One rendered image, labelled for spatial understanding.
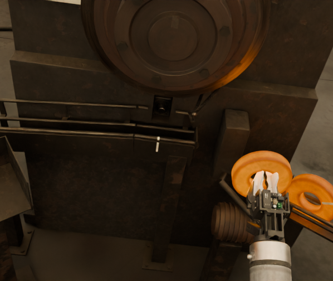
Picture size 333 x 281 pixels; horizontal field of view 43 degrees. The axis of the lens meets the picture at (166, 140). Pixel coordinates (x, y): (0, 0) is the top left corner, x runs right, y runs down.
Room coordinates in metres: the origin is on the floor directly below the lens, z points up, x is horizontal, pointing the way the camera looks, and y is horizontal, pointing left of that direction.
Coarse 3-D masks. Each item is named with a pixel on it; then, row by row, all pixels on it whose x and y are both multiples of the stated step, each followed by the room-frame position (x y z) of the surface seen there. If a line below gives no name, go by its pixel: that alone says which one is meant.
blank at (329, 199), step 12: (300, 180) 0.84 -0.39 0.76; (312, 180) 0.83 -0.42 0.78; (324, 180) 0.83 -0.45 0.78; (288, 192) 0.85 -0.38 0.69; (300, 192) 0.83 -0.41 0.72; (312, 192) 0.82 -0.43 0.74; (324, 192) 0.80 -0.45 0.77; (300, 204) 0.83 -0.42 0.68; (312, 204) 0.83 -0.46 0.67; (324, 204) 0.79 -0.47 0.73; (324, 216) 0.78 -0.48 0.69
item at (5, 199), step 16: (0, 144) 0.86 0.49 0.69; (0, 160) 0.85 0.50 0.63; (16, 160) 0.79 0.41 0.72; (0, 176) 0.81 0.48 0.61; (16, 176) 0.82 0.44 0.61; (0, 192) 0.75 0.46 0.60; (16, 192) 0.76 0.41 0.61; (0, 208) 0.70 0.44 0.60; (16, 208) 0.71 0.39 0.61; (32, 208) 0.71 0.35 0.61; (0, 224) 0.72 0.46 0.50; (0, 240) 0.71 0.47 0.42; (0, 256) 0.70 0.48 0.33; (0, 272) 0.69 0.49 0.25; (16, 272) 0.83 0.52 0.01
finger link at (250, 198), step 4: (252, 184) 0.73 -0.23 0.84; (252, 188) 0.71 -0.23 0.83; (248, 192) 0.70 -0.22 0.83; (252, 192) 0.70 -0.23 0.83; (248, 196) 0.69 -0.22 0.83; (252, 196) 0.69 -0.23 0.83; (248, 200) 0.68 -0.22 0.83; (252, 200) 0.68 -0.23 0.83; (248, 204) 0.67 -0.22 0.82; (248, 208) 0.67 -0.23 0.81
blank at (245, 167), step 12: (252, 156) 0.77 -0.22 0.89; (264, 156) 0.77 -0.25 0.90; (276, 156) 0.77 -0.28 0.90; (240, 168) 0.75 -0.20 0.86; (252, 168) 0.75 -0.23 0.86; (264, 168) 0.76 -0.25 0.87; (276, 168) 0.76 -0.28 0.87; (288, 168) 0.76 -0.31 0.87; (240, 180) 0.75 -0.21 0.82; (252, 180) 0.78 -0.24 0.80; (264, 180) 0.78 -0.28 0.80; (288, 180) 0.76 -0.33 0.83; (240, 192) 0.75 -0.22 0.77
